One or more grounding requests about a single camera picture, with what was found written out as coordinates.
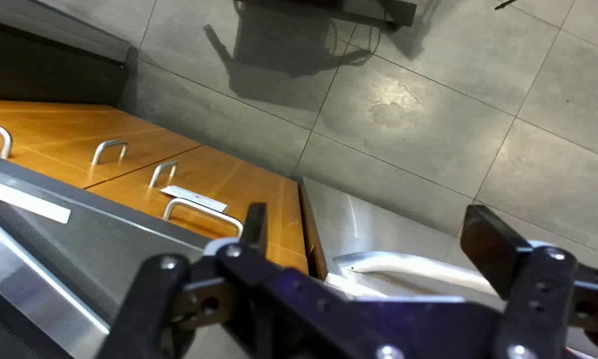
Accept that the wooden base cabinet with label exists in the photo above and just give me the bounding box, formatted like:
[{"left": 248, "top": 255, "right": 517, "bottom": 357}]
[{"left": 0, "top": 98, "right": 328, "bottom": 277}]

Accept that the white label on cabinet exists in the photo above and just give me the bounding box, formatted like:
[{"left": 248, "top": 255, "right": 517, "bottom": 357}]
[{"left": 160, "top": 183, "right": 230, "bottom": 215}]

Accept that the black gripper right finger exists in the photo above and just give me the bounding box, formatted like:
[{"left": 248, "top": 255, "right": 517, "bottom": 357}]
[{"left": 459, "top": 203, "right": 598, "bottom": 359}]

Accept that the white strip label on countertop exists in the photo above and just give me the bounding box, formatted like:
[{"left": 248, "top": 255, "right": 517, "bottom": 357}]
[{"left": 0, "top": 179, "right": 74, "bottom": 225}]

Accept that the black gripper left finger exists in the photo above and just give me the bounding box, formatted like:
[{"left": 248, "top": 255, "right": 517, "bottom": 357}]
[{"left": 98, "top": 201, "right": 407, "bottom": 359}]

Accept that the white microwave with open door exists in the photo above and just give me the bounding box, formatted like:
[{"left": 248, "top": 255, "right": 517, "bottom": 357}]
[{"left": 0, "top": 207, "right": 112, "bottom": 359}]

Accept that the black robot stand base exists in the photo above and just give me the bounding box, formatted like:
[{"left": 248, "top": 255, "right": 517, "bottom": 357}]
[{"left": 236, "top": 0, "right": 419, "bottom": 34}]

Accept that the steel cabinet door handle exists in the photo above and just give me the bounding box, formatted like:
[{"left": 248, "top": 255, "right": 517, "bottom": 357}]
[
  {"left": 88, "top": 137, "right": 130, "bottom": 167},
  {"left": 146, "top": 157, "right": 180, "bottom": 191}
]

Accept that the stainless steel dishwasher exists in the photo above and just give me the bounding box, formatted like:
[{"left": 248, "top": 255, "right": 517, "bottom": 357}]
[{"left": 300, "top": 175, "right": 598, "bottom": 305}]

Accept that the steel dishwasher handle bar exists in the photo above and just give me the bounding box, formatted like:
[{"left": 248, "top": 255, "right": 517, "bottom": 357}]
[{"left": 330, "top": 247, "right": 507, "bottom": 297}]

